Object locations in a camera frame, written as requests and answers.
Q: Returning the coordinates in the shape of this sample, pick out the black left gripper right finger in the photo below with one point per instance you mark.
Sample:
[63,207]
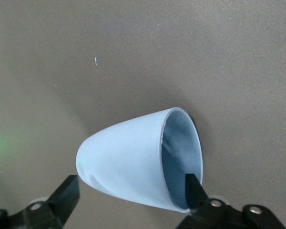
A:
[212,214]

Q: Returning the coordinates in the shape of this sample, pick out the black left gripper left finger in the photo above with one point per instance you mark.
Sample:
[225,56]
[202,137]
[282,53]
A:
[59,202]

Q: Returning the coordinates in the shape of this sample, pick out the light blue plastic cup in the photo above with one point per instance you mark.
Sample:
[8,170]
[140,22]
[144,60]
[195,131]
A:
[124,157]

